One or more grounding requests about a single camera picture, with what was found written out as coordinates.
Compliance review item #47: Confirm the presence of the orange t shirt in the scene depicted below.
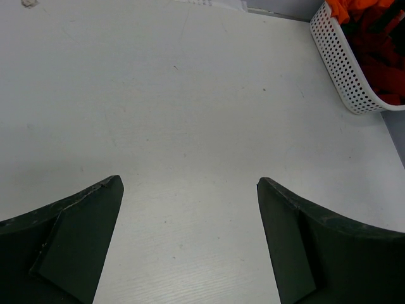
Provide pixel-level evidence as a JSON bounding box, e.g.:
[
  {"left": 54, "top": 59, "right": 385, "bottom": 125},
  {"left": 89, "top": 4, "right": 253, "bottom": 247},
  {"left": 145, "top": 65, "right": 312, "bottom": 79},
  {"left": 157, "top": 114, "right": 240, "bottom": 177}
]
[{"left": 325, "top": 0, "right": 394, "bottom": 24}]

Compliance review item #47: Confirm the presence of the small white paper scrap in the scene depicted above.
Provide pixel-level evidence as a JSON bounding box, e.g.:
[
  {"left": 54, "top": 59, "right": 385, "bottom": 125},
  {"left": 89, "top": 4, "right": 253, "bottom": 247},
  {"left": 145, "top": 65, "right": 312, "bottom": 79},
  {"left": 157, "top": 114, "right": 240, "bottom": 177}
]
[{"left": 21, "top": 0, "right": 39, "bottom": 8}]

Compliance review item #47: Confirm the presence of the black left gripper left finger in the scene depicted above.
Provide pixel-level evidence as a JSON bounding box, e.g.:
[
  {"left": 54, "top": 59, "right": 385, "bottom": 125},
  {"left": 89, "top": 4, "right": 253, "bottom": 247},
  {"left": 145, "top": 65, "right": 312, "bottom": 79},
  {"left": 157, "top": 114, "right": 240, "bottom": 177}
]
[{"left": 1, "top": 175, "right": 124, "bottom": 303}]

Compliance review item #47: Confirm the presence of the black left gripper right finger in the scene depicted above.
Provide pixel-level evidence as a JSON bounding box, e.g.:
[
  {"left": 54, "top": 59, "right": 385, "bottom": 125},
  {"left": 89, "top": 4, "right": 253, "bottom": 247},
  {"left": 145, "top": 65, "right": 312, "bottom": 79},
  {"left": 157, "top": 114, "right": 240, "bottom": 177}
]
[{"left": 257, "top": 177, "right": 404, "bottom": 303}]

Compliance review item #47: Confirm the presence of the white perforated plastic basket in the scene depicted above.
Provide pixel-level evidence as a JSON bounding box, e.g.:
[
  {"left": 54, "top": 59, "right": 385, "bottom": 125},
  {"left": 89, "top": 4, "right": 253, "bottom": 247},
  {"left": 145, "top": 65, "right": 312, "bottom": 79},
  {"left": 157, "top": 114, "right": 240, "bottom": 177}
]
[{"left": 309, "top": 3, "right": 404, "bottom": 115}]

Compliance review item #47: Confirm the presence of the red t shirt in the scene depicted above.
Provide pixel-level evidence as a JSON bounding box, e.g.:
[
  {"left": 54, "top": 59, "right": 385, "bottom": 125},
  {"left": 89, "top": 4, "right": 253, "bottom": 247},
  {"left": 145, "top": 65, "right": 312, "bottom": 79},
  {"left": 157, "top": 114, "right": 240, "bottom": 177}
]
[{"left": 342, "top": 6, "right": 404, "bottom": 106}]

